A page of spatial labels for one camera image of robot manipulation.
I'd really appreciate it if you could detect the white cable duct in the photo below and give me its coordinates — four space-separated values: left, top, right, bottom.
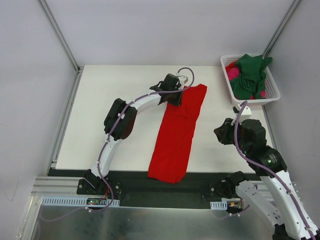
210 200 228 211
41 196 120 208

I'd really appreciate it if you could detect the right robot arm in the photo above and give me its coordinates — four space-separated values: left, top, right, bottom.
213 118 320 240

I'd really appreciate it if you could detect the green t-shirt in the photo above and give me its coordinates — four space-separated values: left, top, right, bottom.
230 54 273 100

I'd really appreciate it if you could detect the left white cable duct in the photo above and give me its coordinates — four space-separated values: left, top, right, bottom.
41 196 120 208

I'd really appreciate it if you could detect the right aluminium frame post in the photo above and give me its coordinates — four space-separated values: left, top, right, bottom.
262 0 303 58

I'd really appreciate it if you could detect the aluminium frame post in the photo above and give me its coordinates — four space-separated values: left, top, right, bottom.
37 0 81 74
262 0 303 58

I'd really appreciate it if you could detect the white plastic basket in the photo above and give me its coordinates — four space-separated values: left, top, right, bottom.
220 54 281 106

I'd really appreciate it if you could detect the pink garment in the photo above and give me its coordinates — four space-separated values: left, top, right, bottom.
225 61 241 82

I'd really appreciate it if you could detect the red t-shirt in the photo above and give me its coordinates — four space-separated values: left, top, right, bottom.
147 84 208 184

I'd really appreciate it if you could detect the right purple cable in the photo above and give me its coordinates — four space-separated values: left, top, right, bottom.
212 100 317 240

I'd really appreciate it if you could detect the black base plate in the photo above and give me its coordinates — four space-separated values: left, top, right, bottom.
76 169 260 208

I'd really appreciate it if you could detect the right white cable duct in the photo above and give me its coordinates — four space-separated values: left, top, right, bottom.
210 200 228 211

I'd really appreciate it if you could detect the left aluminium frame post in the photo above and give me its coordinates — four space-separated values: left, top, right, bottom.
37 0 81 74

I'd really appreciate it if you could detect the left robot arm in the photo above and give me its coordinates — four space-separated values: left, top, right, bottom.
77 73 188 195

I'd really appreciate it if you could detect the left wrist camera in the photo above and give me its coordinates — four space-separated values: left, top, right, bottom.
176 72 189 85

